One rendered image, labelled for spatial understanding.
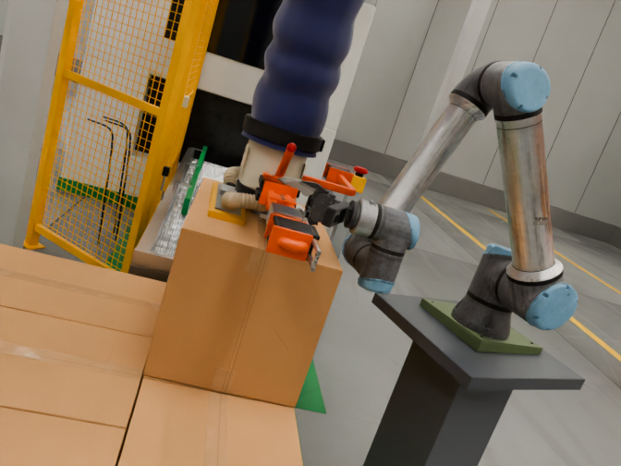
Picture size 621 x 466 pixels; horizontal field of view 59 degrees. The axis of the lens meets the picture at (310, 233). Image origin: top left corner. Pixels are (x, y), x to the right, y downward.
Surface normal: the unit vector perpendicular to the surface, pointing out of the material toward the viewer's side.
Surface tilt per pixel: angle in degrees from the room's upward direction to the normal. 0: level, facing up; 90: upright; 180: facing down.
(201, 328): 90
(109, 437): 0
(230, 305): 90
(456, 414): 90
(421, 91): 90
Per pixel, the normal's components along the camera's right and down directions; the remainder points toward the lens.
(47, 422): 0.30, -0.92
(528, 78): 0.25, 0.17
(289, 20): -0.44, -0.15
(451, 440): 0.42, 0.37
